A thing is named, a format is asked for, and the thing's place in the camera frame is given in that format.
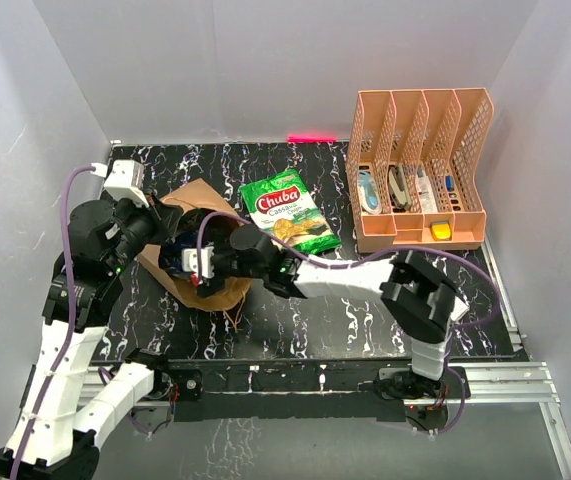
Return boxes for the pink tape strip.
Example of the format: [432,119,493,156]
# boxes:
[287,132,337,144]

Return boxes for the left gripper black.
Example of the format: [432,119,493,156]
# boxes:
[106,188,185,274]

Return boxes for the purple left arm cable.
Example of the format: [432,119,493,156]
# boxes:
[9,165,171,480]

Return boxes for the blue white snack bag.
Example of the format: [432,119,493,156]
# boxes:
[158,231,197,280]

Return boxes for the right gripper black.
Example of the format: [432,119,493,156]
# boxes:
[195,229,267,296]

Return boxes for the white small packet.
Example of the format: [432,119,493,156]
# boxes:
[416,168,438,214]

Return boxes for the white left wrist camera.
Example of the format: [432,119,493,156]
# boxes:
[91,160,149,208]

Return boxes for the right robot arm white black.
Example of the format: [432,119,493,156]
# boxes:
[188,225,468,403]

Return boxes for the yellow small object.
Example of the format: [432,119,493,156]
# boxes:
[430,222,452,242]

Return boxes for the brown paper bag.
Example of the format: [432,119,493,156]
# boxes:
[137,179,251,327]

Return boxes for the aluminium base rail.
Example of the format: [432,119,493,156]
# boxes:
[0,360,571,480]

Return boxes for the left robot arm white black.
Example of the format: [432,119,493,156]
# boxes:
[0,195,183,479]

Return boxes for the orange plastic desk organizer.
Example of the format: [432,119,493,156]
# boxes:
[345,88,494,253]

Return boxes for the blue small connector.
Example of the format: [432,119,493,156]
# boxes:
[445,175,456,192]

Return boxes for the blue white tape dispenser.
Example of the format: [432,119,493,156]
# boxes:
[357,169,382,215]

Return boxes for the grey stapler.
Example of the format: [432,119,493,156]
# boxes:
[388,165,412,211]

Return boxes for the green Chuba cassava chips bag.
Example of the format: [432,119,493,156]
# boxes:
[240,170,341,255]

